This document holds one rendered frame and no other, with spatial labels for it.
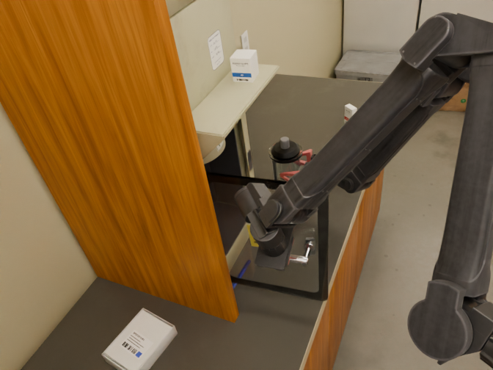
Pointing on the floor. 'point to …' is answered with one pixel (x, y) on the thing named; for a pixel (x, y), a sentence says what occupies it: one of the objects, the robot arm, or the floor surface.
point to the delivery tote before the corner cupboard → (367, 65)
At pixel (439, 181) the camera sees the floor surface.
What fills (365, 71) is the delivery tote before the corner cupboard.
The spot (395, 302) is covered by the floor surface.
